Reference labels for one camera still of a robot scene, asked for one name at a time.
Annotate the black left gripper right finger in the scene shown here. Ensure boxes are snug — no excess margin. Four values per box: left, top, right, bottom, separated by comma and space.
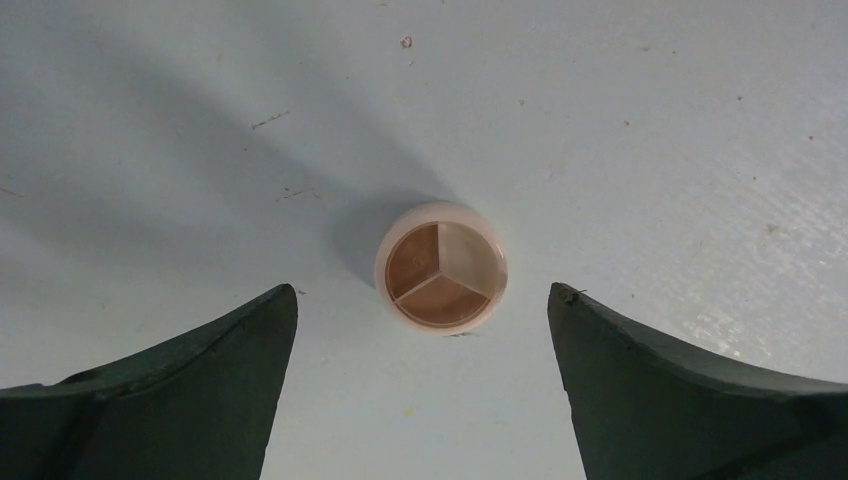
547, 283, 847, 479

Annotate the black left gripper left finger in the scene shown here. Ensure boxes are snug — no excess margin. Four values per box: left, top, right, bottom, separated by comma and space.
1, 284, 298, 479

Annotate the round cream compact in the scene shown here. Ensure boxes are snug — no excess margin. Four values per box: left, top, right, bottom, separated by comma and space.
373, 202, 509, 336

